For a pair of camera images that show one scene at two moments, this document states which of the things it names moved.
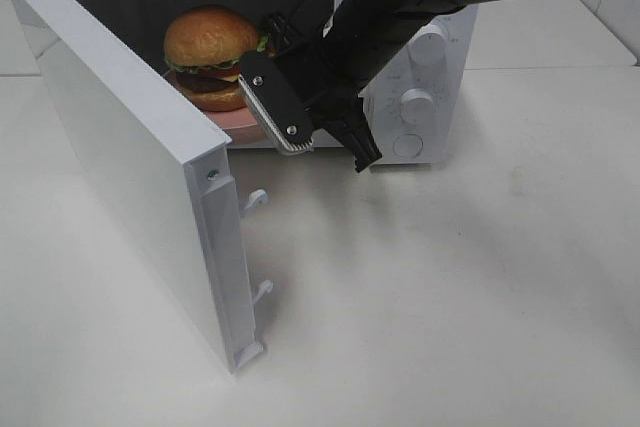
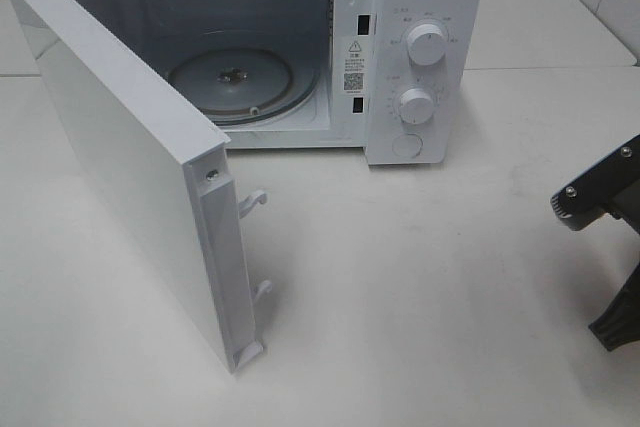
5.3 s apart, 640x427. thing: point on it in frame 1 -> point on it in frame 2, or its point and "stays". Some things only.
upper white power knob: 428,46 stays
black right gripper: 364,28 -> 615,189
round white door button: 408,145 stays
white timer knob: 416,105 stays
